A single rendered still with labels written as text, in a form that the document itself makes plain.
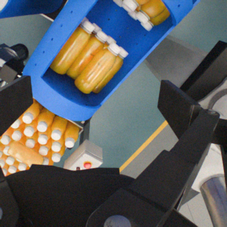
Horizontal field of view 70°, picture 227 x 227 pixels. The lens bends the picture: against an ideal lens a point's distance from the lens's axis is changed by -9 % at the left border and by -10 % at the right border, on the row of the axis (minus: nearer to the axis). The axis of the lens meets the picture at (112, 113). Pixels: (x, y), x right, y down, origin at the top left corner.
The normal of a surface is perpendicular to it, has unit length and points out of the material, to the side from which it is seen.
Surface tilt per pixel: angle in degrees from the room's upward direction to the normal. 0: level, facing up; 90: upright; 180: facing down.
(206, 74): 5
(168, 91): 93
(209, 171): 51
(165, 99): 93
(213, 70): 5
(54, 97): 5
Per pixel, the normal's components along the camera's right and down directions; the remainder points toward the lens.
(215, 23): 0.06, 0.53
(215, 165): -0.11, -0.39
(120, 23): -0.11, 0.40
